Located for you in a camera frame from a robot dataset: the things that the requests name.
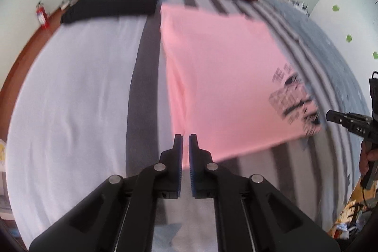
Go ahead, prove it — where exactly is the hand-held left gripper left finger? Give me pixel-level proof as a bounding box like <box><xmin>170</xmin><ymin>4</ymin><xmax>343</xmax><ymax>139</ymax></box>
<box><xmin>30</xmin><ymin>134</ymin><xmax>185</xmax><ymax>252</ymax></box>

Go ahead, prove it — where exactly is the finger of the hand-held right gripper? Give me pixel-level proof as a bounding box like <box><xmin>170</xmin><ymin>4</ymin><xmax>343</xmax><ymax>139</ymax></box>
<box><xmin>326</xmin><ymin>110</ymin><xmax>352</xmax><ymax>120</ymax></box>
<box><xmin>326</xmin><ymin>116</ymin><xmax>352</xmax><ymax>128</ymax></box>

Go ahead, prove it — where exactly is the pink printed t-shirt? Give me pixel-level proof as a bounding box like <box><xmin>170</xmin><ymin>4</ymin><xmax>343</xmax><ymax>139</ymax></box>
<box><xmin>159</xmin><ymin>3</ymin><xmax>322</xmax><ymax>170</ymax></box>

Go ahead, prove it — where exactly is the bed with striped star sheet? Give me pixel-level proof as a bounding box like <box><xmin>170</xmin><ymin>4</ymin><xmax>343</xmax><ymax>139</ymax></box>
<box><xmin>6</xmin><ymin>0</ymin><xmax>369</xmax><ymax>252</ymax></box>

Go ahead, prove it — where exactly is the person's right hand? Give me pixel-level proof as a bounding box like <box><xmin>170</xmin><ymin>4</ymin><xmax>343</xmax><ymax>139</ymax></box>
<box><xmin>359</xmin><ymin>140</ymin><xmax>378</xmax><ymax>177</ymax></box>

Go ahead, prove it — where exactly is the black folded garment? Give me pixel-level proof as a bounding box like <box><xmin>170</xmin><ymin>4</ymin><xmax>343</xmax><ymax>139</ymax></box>
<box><xmin>60</xmin><ymin>0</ymin><xmax>160</xmax><ymax>25</ymax></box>

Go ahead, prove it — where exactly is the red fire extinguisher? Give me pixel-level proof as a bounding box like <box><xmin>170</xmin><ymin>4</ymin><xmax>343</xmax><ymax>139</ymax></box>
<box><xmin>35</xmin><ymin>1</ymin><xmax>49</xmax><ymax>29</ymax></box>

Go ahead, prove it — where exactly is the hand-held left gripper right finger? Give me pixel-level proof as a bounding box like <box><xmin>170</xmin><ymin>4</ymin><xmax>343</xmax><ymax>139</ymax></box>
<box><xmin>188</xmin><ymin>134</ymin><xmax>340</xmax><ymax>252</ymax></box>

